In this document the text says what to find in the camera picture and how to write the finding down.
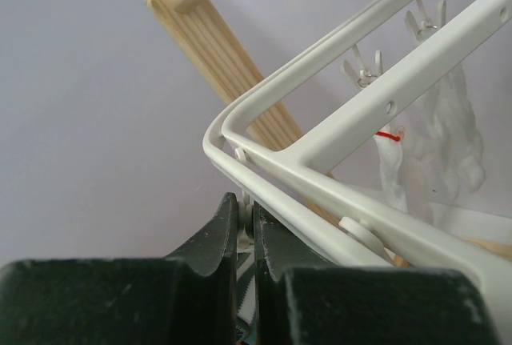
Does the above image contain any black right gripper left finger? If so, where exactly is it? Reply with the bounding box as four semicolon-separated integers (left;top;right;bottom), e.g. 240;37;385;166
1;193;238;344

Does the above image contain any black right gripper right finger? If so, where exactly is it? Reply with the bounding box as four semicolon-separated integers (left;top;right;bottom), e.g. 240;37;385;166
253;205;499;344

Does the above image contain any brown sock grey striped cuff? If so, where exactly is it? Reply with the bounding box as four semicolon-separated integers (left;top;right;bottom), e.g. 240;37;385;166
235;244;257;344

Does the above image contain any white plastic clip hanger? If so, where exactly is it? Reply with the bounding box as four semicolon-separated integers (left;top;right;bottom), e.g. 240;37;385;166
202;0;512;294

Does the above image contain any white fluffy sock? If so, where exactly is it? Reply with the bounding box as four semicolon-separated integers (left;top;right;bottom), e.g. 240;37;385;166
373;65;486;224

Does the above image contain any wooden hanger stand frame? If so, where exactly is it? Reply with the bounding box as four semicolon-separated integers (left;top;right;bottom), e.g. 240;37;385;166
142;0;512;270

